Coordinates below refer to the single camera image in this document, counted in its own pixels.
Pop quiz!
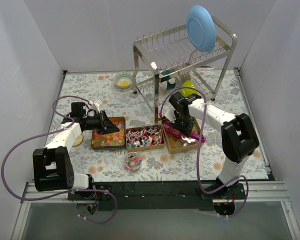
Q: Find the steel dish rack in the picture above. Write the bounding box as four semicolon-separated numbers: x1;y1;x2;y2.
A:
132;17;237;123

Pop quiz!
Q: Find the patterned small bowl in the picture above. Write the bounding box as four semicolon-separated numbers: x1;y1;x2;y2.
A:
113;71;133;89

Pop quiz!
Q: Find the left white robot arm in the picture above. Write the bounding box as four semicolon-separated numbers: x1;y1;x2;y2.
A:
32;99;120;200

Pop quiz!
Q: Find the floral table mat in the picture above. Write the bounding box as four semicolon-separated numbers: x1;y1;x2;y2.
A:
42;69;268;182

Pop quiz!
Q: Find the blue plate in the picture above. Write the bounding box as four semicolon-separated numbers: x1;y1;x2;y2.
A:
186;5;217;53

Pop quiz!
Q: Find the tin of popsicle candies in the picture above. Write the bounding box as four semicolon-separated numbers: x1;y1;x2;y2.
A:
161;120;198;155

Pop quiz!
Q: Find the patterned cup in rack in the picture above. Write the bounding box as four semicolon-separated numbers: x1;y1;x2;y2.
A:
177;62;191;82

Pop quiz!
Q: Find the clear plastic jar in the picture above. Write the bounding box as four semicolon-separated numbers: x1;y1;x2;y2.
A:
124;152;143;171

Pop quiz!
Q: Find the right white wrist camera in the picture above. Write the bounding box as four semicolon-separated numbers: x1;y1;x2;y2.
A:
163;108;176;123

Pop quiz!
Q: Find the tin of gummy candies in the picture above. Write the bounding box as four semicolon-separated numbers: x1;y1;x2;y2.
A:
90;116;126;150

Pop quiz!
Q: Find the round wooden jar lid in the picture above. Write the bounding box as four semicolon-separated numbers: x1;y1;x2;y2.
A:
72;134;84;147

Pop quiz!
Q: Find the lime green bowl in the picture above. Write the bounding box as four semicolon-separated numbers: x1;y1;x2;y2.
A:
180;80;198;97

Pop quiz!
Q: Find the teal white bowl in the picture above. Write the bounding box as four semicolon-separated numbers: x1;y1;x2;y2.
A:
159;70;176;91

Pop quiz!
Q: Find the tin of lollipops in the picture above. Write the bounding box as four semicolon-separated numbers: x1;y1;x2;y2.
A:
125;125;165;152

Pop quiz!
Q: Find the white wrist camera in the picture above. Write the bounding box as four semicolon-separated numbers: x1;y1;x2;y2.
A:
163;108;176;123
91;99;103;112

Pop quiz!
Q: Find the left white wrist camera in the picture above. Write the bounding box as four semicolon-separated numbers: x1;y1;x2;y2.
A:
91;99;103;112

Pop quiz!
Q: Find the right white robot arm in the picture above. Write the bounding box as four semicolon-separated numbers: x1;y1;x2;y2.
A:
163;91;260;199

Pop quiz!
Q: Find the magenta plastic scoop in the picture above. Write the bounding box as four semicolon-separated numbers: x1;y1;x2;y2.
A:
163;121;200;143

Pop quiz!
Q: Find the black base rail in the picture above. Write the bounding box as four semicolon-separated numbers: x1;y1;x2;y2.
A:
67;179;248;210

